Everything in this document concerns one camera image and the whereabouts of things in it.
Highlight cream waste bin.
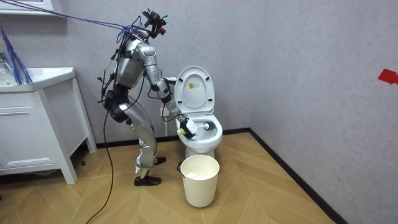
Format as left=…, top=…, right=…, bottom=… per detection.
left=177, top=154, right=221, bottom=208

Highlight black floor cable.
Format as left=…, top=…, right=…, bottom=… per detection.
left=85, top=110, right=114, bottom=224

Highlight white vanity cabinet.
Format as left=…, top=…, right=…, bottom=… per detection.
left=0, top=67, right=98, bottom=185

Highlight white toilet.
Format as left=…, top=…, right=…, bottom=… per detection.
left=173, top=65, right=224, bottom=159

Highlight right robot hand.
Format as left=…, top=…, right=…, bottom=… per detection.
left=178, top=116, right=198, bottom=139

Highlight red tape piece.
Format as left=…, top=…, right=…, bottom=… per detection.
left=377, top=68, right=398, bottom=85

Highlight cable bundle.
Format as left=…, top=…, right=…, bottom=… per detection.
left=0, top=0, right=147, bottom=85

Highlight white toilet brush black bristles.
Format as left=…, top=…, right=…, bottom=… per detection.
left=176, top=121, right=216, bottom=138

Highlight robot body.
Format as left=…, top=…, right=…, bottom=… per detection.
left=96, top=8, right=169, bottom=124

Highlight white wall cabinet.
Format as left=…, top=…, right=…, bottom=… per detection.
left=0, top=0, right=66, bottom=18

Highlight robot legs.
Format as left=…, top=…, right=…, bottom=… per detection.
left=119, top=96, right=167, bottom=187

